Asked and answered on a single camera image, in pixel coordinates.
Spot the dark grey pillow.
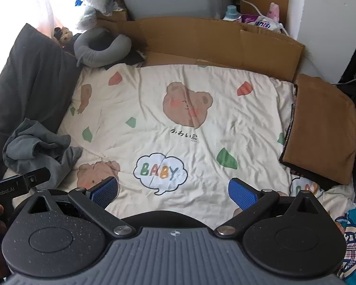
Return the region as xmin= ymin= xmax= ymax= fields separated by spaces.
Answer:
xmin=0 ymin=24 xmax=81 ymax=161

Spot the small teddy bear toy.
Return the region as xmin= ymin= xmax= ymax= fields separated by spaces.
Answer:
xmin=54 ymin=26 xmax=79 ymax=48

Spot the folded black garment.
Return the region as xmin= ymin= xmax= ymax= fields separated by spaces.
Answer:
xmin=278 ymin=84 xmax=339 ymax=191

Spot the black cloth under pillow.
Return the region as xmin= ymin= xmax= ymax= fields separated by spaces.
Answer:
xmin=103 ymin=49 xmax=145 ymax=70

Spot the grey-blue sweatshirt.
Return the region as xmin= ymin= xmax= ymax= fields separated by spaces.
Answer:
xmin=2 ymin=119 xmax=83 ymax=190

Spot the flattened cardboard box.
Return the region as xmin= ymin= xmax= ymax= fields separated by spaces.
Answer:
xmin=94 ymin=16 xmax=306 ymax=82

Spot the brown t-shirt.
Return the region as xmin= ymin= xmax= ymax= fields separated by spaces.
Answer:
xmin=284 ymin=74 xmax=356 ymax=185

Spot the grey neck pillow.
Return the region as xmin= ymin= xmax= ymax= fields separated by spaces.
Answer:
xmin=73 ymin=27 xmax=132 ymax=68

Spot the cream bear print bedsheet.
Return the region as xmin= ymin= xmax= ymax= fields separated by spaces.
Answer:
xmin=58 ymin=64 xmax=355 ymax=228

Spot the white power cable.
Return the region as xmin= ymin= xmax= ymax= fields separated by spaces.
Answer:
xmin=234 ymin=0 xmax=291 ymax=36

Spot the detergent bottle teal cap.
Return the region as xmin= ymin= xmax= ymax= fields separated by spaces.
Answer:
xmin=223 ymin=5 xmax=242 ymax=23

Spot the white purple refill pouch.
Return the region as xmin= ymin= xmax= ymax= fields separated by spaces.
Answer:
xmin=241 ymin=14 xmax=284 ymax=33

